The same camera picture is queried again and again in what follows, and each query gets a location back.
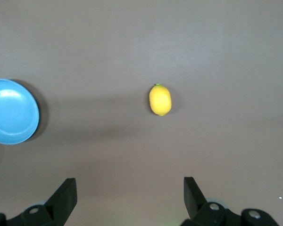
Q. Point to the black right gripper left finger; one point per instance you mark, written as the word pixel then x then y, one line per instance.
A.
pixel 61 200

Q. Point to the yellow lemon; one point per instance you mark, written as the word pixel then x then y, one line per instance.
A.
pixel 160 100

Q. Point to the blue round plate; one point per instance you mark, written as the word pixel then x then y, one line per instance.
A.
pixel 11 113

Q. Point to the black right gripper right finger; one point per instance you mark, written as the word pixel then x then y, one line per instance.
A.
pixel 195 202

